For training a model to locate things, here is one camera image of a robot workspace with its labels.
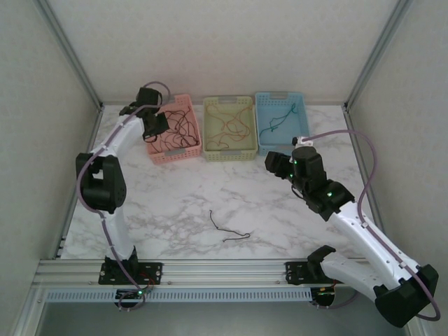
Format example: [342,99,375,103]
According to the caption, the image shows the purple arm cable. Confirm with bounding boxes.
[300,129,441,321]
[77,80,172,312]

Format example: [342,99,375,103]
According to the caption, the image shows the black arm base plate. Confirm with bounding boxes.
[284,260,350,285]
[97,261,165,285]

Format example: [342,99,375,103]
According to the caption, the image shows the control board green light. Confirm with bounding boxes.
[116,288,147,302]
[313,286,337,306]

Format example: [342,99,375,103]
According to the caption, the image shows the thin red wire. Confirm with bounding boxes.
[209,132,246,150]
[208,117,251,150]
[206,106,253,141]

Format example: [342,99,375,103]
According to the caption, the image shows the pale green plastic basket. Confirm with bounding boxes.
[202,94,258,162]

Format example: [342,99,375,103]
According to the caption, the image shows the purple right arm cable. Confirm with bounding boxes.
[300,129,441,321]

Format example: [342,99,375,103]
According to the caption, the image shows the aluminium side rail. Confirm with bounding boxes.
[342,106,391,260]
[54,106,104,260]

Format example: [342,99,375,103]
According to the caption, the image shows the aluminium lower frame leg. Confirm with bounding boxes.
[8,285,48,336]

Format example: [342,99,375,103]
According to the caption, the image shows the pink plastic basket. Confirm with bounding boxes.
[146,93,204,166]

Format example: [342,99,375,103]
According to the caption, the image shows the long aluminium mounting rail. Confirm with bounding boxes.
[33,258,417,288]

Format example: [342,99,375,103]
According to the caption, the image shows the light blue plastic basket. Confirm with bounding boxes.
[254,91,312,157]

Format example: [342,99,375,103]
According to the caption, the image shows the aluminium frame post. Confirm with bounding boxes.
[36,0,104,110]
[344,0,414,110]

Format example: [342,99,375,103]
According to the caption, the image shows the white slotted cable duct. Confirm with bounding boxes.
[45,288,313,303]

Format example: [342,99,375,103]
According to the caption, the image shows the thin aluminium wall rail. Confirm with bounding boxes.
[100,100,347,106]

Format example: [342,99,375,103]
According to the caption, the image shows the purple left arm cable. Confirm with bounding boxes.
[77,80,172,312]

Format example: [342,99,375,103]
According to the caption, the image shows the tangle of thin wires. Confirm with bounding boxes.
[174,115,201,148]

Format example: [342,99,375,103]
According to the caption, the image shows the thin black wire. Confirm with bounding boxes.
[153,108,200,150]
[159,120,197,146]
[150,134,176,154]
[209,209,252,243]
[164,110,192,132]

